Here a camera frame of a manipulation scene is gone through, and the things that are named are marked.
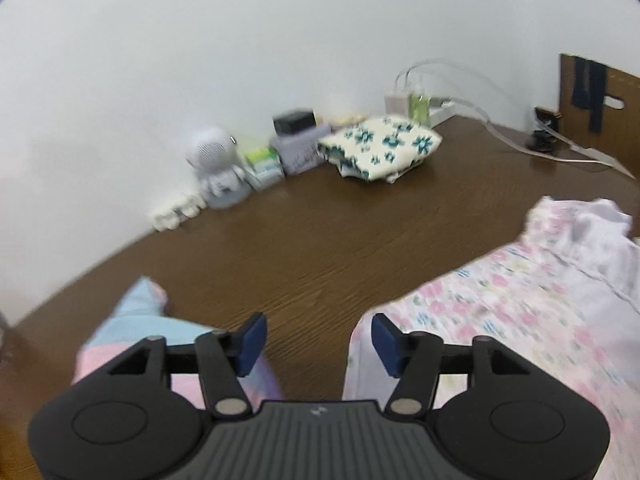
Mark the small black box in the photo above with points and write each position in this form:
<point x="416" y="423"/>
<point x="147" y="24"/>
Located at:
<point x="294" y="121"/>

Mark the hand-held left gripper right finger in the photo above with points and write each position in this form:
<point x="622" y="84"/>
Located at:
<point x="385" y="345"/>

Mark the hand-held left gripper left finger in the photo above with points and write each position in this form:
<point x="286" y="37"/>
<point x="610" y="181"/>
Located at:
<point x="252" y="342"/>

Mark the small white ornament row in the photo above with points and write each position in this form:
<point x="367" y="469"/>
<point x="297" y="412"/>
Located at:
<point x="175" y="214"/>

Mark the dark blue cloth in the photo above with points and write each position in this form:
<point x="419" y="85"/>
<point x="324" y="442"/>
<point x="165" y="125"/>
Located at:
<point x="592" y="85"/>

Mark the black phone stand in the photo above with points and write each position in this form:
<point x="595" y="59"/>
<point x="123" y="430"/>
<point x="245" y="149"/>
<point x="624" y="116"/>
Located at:
<point x="542" y="132"/>

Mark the white robot figurine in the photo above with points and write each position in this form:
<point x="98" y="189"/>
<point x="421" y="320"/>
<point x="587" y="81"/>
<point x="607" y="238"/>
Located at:
<point x="210" y="152"/>

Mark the white power strip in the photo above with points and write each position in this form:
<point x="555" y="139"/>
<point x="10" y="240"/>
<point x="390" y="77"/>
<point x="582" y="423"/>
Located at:
<point x="442" y="112"/>

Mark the pastel pink blue garment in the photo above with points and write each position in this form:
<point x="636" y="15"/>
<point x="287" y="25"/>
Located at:
<point x="135" y="320"/>

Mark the pink floral garment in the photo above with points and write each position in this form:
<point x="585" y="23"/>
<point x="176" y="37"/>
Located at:
<point x="500" y="300"/>

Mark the folded teal floral cloth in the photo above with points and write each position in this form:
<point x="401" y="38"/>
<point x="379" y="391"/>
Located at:
<point x="385" y="145"/>

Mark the green bottle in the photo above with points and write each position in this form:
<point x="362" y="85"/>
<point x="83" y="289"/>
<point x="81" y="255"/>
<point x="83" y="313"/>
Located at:
<point x="420" y="107"/>

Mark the white charger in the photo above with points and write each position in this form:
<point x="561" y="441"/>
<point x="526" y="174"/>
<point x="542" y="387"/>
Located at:
<point x="396" y="104"/>

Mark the yellow packet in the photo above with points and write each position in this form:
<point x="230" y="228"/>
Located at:
<point x="347" y="120"/>

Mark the green tissue pack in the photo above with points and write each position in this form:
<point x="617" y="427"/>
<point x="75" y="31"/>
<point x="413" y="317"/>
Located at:
<point x="264" y="166"/>

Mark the lavender box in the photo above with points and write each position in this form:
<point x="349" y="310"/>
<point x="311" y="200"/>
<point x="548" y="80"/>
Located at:
<point x="300" y="152"/>

